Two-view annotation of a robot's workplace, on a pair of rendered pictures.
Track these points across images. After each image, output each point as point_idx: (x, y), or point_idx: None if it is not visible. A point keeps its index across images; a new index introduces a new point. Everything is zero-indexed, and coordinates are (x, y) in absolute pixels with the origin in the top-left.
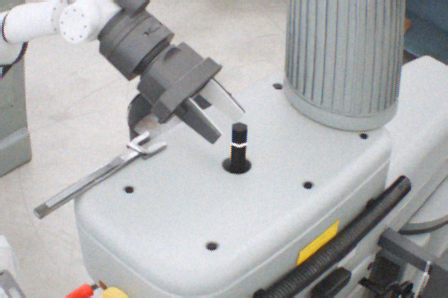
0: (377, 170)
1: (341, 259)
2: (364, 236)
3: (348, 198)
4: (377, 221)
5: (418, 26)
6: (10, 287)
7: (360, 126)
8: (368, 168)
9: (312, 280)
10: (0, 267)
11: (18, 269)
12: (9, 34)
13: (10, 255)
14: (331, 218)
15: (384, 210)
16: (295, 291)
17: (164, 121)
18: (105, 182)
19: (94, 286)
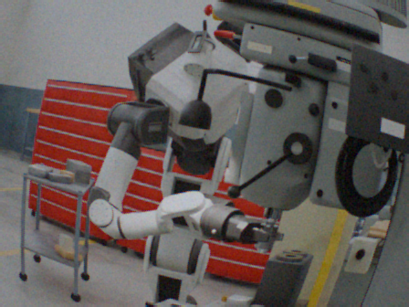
0: (353, 10)
1: (339, 59)
2: (330, 22)
3: (326, 2)
4: (341, 24)
5: None
6: (199, 34)
7: (359, 2)
8: (343, 1)
9: (282, 6)
10: (220, 60)
11: (236, 79)
12: None
13: (235, 62)
14: (312, 2)
15: (349, 24)
16: (268, 2)
17: None
18: None
19: (236, 35)
